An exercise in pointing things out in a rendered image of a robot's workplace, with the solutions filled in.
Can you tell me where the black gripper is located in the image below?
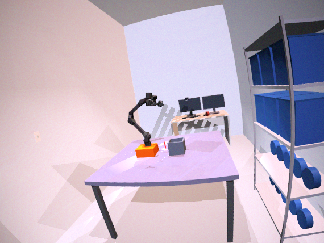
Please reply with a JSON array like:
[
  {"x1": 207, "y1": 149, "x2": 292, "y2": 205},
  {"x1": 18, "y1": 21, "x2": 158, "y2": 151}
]
[{"x1": 147, "y1": 99, "x2": 164, "y2": 107}]

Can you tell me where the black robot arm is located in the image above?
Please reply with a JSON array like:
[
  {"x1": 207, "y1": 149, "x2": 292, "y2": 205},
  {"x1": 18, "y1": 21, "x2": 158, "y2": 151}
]
[{"x1": 128, "y1": 93, "x2": 157, "y2": 147}]

